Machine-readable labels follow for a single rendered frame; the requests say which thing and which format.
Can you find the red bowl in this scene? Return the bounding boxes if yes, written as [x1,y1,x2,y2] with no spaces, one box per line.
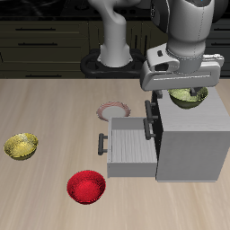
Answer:
[66,169,107,206]

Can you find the green bowl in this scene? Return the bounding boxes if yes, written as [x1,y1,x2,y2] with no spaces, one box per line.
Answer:
[167,86,209,111]

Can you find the yellow bowl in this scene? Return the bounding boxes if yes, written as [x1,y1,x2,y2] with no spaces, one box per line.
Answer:
[3,132,40,162]

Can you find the flat black base plate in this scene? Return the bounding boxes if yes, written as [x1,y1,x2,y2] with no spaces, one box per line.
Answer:
[79,48,148,75]

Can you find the dark kitchen cupboards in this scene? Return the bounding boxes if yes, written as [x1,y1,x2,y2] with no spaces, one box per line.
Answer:
[0,0,230,80]

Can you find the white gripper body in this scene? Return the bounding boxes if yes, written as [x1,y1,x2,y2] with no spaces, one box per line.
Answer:
[139,53,226,93]

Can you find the white drawer with black handle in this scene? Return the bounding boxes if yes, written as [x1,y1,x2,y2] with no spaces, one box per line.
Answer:
[97,116,159,179]

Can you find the pink fluted dish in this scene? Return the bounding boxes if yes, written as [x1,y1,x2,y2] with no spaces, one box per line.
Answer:
[95,101,132,122]

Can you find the white cabinet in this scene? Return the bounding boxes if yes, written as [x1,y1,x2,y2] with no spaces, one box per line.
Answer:
[143,85,230,183]

